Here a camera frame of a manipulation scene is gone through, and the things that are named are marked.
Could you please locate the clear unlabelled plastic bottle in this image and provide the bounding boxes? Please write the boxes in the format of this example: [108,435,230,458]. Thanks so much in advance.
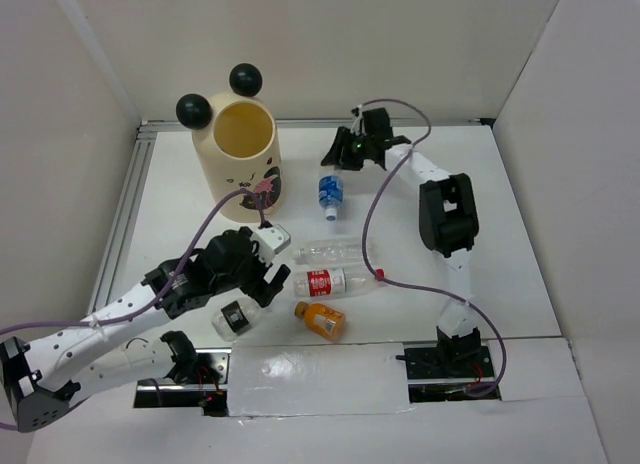
[292,237,364,268]

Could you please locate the aluminium frame rail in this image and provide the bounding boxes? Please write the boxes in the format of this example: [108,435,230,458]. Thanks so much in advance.
[87,118,497,313]

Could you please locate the small blue label bottle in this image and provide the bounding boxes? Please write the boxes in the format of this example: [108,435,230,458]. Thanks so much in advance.
[318,172,344,222]

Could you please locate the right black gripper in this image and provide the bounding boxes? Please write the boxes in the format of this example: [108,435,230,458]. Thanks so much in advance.
[321,125,374,171]

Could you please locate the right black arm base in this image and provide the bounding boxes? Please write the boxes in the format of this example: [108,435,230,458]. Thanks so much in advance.
[395,344,500,404]

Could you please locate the orange juice bottle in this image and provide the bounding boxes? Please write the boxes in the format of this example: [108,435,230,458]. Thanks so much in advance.
[294,302,347,342]

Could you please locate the cream cylindrical bin with ears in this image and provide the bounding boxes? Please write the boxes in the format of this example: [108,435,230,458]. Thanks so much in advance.
[175,63,284,223]

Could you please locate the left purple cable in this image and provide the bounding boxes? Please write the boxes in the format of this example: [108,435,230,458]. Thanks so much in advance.
[0,188,271,433]

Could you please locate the red label plastic bottle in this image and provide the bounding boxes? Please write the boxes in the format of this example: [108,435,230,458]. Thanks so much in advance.
[292,266,385,299]

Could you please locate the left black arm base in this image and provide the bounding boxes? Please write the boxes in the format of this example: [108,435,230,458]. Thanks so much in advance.
[134,331,231,417]

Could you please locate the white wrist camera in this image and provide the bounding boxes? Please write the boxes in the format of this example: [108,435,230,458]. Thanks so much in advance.
[350,104,363,136]
[251,225,291,264]

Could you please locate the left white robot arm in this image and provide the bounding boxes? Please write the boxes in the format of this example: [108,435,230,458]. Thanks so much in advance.
[1,224,291,433]

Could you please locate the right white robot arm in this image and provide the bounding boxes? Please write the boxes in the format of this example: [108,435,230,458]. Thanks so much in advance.
[321,106,481,378]

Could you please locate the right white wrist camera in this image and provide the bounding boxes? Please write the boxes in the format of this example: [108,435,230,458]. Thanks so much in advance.
[350,104,363,136]

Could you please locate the black label plastic bottle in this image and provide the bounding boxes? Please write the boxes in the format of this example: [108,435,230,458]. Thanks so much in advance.
[211,298,264,342]

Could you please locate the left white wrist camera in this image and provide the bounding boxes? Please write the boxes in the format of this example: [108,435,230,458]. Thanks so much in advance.
[251,225,291,264]

